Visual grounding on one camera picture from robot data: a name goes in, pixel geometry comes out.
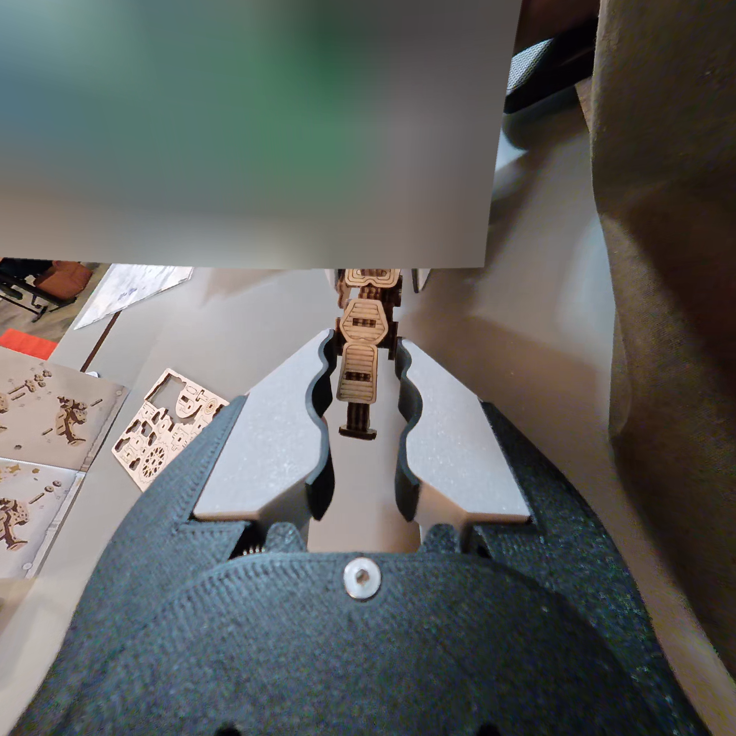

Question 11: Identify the wooden puzzle model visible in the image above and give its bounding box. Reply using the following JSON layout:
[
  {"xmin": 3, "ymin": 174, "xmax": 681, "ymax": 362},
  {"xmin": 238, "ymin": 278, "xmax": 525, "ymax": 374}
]
[{"xmin": 333, "ymin": 268, "xmax": 403, "ymax": 440}]

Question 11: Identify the wooden puzzle sheet with gears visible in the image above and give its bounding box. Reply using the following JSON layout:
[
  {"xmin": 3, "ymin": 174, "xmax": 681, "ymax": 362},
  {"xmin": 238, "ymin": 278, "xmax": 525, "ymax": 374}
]
[{"xmin": 111, "ymin": 368, "xmax": 231, "ymax": 493}]

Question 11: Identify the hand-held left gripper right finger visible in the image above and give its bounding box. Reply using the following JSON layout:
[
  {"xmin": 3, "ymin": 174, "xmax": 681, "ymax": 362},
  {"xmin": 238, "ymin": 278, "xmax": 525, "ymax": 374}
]
[{"xmin": 394, "ymin": 338, "xmax": 532, "ymax": 527}]

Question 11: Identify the white printed instruction board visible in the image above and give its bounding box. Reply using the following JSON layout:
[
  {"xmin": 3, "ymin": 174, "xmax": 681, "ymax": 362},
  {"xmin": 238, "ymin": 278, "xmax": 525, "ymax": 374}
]
[
  {"xmin": 0, "ymin": 345, "xmax": 130, "ymax": 473},
  {"xmin": 0, "ymin": 457, "xmax": 88, "ymax": 580}
]

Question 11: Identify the laminated paper sheet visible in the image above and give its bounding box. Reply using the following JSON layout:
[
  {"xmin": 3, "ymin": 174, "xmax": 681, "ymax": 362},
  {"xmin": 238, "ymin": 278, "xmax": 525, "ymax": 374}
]
[{"xmin": 74, "ymin": 263, "xmax": 193, "ymax": 331}]

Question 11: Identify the red cloth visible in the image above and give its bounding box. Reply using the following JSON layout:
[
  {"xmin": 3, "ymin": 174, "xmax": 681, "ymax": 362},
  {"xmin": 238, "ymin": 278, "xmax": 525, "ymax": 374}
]
[{"xmin": 0, "ymin": 329, "xmax": 59, "ymax": 362}]

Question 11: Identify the grey desk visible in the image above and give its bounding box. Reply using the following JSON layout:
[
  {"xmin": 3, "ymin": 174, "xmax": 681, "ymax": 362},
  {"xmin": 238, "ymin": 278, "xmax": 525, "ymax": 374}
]
[{"xmin": 0, "ymin": 75, "xmax": 736, "ymax": 736}]

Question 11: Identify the black frame orange chair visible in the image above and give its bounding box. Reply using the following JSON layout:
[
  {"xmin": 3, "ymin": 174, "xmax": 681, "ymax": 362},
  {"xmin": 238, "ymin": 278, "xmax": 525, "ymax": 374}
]
[{"xmin": 0, "ymin": 259, "xmax": 95, "ymax": 323}]

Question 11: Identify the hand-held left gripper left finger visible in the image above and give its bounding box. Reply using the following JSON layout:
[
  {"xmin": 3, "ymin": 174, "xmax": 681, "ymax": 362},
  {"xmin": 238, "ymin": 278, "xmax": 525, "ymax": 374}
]
[{"xmin": 192, "ymin": 328, "xmax": 337, "ymax": 524}]

